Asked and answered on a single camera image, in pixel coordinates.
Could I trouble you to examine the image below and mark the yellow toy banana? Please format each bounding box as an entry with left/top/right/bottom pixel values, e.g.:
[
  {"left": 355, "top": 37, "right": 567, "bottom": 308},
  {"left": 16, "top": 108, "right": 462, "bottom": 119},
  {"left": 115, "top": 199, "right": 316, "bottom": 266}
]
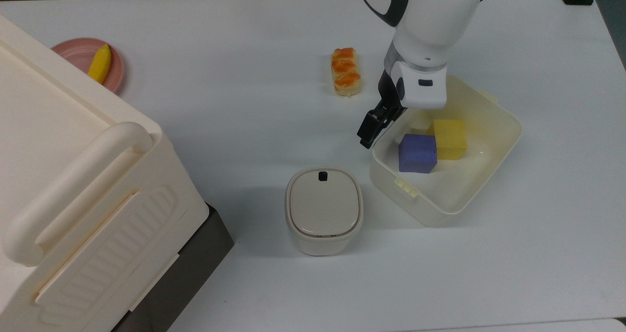
[{"left": 88, "top": 44, "right": 112, "bottom": 85}]

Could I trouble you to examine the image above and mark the orange glazed toy bread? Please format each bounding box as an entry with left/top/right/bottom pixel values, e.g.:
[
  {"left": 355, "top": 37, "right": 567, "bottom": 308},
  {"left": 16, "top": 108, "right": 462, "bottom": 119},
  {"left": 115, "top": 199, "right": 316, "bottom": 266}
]
[{"left": 330, "top": 47, "right": 363, "bottom": 97}]

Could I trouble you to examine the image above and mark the yellow cube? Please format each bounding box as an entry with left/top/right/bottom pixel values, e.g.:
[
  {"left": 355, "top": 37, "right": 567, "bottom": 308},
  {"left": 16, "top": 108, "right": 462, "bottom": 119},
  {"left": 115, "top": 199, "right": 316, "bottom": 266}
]
[{"left": 433, "top": 119, "right": 468, "bottom": 161}]

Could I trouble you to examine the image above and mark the beige small lidded trash can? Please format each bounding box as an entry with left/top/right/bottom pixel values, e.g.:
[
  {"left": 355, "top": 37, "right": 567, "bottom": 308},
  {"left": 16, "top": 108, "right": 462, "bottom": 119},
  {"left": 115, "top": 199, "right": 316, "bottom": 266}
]
[{"left": 285, "top": 167, "right": 365, "bottom": 257}]

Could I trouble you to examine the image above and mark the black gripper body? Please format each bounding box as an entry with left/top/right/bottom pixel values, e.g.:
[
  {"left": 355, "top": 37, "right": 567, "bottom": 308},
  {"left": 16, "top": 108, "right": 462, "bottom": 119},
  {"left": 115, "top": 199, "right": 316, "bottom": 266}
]
[{"left": 378, "top": 69, "right": 407, "bottom": 123}]

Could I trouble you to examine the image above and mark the cream plastic box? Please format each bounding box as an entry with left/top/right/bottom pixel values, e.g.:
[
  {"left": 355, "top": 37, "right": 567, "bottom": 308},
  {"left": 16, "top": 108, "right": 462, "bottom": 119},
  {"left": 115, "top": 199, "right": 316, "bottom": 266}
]
[{"left": 369, "top": 75, "right": 523, "bottom": 228}]

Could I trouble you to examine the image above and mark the pink plate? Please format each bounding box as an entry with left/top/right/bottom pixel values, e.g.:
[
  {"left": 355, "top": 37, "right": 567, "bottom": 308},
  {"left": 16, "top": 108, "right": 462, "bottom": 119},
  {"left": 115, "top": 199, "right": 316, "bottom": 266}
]
[{"left": 51, "top": 38, "right": 125, "bottom": 94}]

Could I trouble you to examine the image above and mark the dark wooden drawer cabinet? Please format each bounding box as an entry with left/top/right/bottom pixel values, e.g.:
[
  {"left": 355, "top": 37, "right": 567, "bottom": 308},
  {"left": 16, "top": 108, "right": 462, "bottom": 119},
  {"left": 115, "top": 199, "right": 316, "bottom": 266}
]
[{"left": 111, "top": 203, "right": 235, "bottom": 332}]

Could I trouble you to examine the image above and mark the cream storage box with handles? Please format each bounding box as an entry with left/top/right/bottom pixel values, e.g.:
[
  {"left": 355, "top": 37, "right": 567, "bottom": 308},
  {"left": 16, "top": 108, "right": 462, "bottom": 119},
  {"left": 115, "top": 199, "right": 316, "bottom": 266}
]
[{"left": 0, "top": 14, "right": 210, "bottom": 332}]

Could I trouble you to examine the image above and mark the purple cube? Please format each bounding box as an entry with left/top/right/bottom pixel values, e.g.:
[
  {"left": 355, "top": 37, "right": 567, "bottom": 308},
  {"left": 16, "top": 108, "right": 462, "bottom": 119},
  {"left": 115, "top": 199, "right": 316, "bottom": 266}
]
[{"left": 398, "top": 133, "right": 438, "bottom": 174}]

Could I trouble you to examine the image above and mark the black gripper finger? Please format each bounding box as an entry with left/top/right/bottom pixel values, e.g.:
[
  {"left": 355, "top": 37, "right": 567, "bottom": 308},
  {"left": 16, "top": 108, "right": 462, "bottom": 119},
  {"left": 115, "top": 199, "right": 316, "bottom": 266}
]
[
  {"left": 374, "top": 105, "right": 398, "bottom": 138},
  {"left": 357, "top": 109, "right": 383, "bottom": 150}
]

